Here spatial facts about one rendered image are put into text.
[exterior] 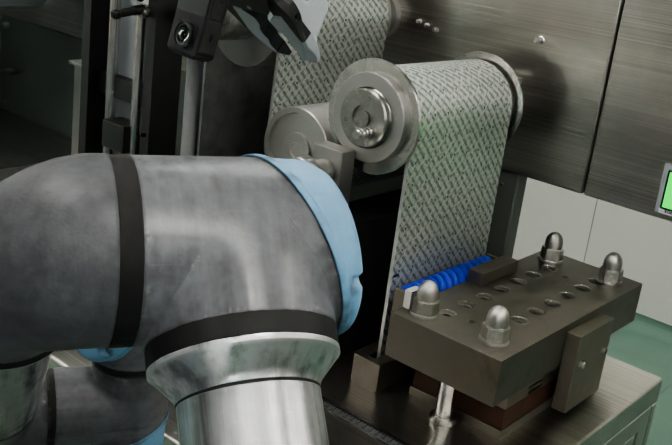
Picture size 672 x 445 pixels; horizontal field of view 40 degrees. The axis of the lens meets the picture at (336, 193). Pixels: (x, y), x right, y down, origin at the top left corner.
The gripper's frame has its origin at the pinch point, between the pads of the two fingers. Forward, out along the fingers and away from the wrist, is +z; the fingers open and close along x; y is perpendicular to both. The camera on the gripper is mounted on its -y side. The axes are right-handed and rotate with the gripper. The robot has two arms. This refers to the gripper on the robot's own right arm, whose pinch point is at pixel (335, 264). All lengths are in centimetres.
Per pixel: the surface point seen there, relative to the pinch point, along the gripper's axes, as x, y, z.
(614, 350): 52, -109, 246
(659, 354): 39, -109, 258
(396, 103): 1.3, 18.8, 9.4
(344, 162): 6.5, 10.1, 7.3
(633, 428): -26, -25, 39
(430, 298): -8.5, -3.3, 8.6
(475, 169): -0.8, 8.5, 27.3
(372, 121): 3.8, 16.0, 8.4
